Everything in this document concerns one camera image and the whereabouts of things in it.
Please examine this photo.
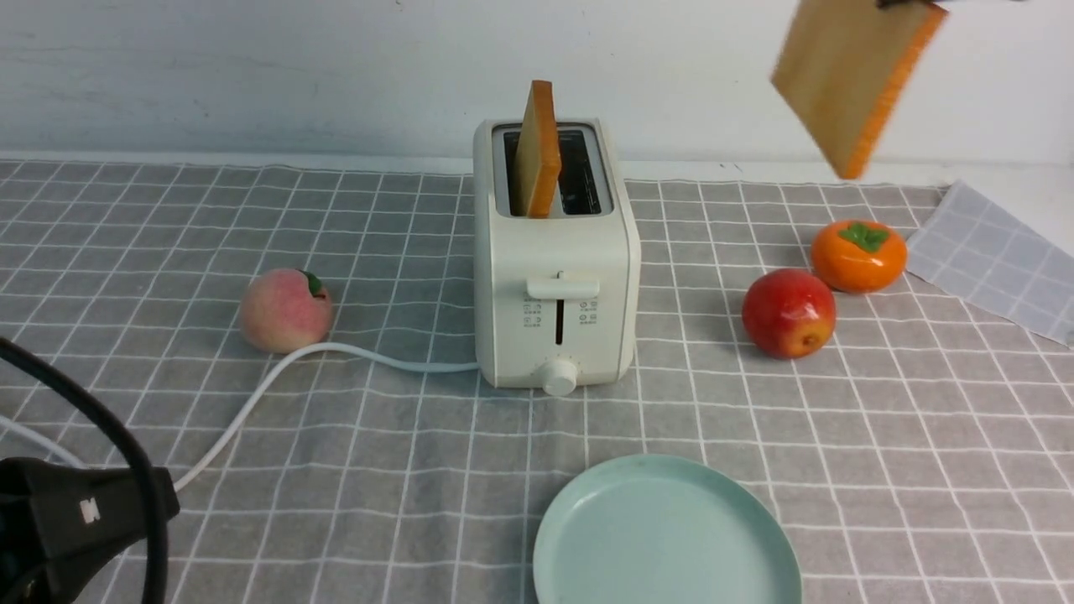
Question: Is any toast slice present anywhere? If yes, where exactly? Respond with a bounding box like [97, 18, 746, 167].
[508, 80, 561, 219]

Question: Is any grey checked tablecloth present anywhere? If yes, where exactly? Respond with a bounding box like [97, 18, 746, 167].
[1, 159, 1073, 603]

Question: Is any orange persimmon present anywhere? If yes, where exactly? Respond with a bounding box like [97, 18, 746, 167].
[811, 221, 909, 294]

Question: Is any toast slice aloft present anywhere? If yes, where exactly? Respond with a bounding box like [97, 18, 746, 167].
[770, 1, 948, 179]

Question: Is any white power cable with plug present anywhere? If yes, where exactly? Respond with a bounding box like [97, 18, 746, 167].
[0, 342, 480, 494]

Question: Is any pink peach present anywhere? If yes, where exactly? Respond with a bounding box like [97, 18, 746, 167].
[240, 268, 334, 355]

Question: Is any white two-slot toaster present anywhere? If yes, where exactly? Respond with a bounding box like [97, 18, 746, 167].
[473, 119, 641, 397]

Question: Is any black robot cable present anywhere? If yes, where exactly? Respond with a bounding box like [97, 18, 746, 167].
[0, 337, 169, 604]

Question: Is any light green plate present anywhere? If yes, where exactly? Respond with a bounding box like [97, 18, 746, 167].
[532, 454, 803, 603]

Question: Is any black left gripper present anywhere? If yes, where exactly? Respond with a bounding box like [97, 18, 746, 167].
[1, 456, 150, 603]

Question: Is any red apple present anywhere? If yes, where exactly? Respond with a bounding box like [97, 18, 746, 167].
[741, 268, 837, 359]

